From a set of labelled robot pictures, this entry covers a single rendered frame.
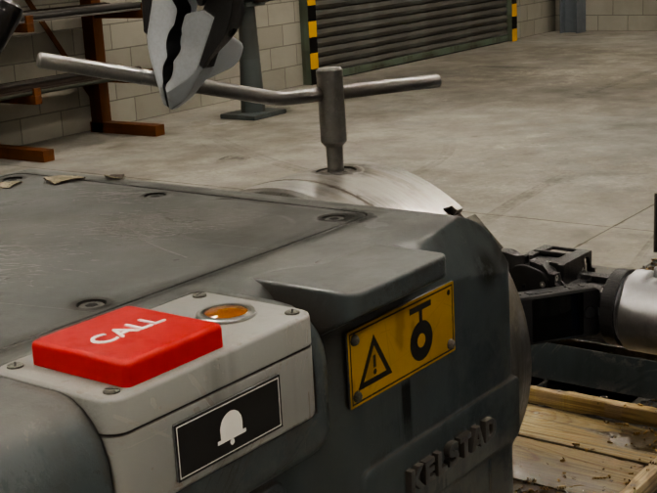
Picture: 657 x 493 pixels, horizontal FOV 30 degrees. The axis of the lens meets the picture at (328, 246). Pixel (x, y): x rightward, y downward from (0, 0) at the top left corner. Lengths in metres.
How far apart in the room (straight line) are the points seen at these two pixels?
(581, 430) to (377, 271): 0.76
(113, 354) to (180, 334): 0.03
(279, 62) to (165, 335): 11.10
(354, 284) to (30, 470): 0.22
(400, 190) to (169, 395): 0.51
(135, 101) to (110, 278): 9.53
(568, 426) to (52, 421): 0.96
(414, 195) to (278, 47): 10.62
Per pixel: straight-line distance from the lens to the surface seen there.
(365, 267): 0.66
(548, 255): 1.22
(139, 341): 0.53
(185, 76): 0.93
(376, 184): 0.99
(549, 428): 1.39
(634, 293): 1.12
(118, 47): 10.06
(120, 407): 0.50
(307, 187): 0.97
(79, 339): 0.54
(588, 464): 1.31
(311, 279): 0.64
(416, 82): 1.04
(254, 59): 9.91
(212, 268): 0.68
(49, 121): 9.58
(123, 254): 0.72
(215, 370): 0.54
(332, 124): 1.01
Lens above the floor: 1.43
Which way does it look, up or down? 14 degrees down
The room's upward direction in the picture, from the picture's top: 3 degrees counter-clockwise
